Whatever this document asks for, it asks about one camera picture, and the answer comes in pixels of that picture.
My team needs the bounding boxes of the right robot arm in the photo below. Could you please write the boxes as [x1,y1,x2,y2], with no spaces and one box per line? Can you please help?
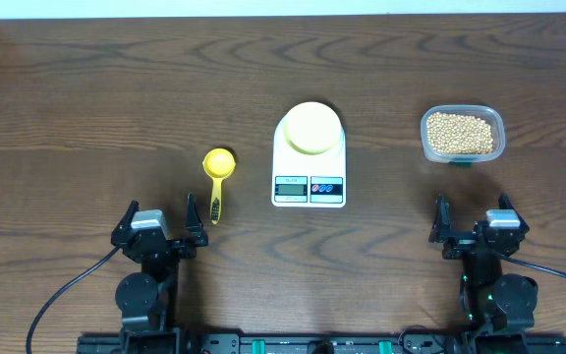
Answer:
[428,194,538,353]

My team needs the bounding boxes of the white digital kitchen scale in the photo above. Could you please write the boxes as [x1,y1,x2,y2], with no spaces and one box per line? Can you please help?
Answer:
[271,117,347,208]

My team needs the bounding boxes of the soybeans in container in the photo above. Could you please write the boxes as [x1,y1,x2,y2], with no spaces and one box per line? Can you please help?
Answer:
[425,112,493,154]

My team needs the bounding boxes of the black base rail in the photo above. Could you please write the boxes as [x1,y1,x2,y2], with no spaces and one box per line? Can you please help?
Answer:
[76,331,566,354]

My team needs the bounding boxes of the clear plastic container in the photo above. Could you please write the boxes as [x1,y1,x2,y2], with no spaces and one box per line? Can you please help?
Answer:
[421,104,506,164]

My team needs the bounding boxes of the pale yellow bowl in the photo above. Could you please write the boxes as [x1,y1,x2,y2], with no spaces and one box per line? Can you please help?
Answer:
[283,101,343,155]

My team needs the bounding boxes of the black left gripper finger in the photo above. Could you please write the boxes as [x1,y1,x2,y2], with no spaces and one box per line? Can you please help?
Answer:
[113,201,139,237]
[186,193,204,239]

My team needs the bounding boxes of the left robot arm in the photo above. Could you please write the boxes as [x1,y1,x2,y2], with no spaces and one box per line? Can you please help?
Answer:
[111,194,208,353]

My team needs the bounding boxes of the yellow plastic measuring scoop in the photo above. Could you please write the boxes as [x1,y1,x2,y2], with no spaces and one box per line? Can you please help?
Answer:
[202,147,236,224]

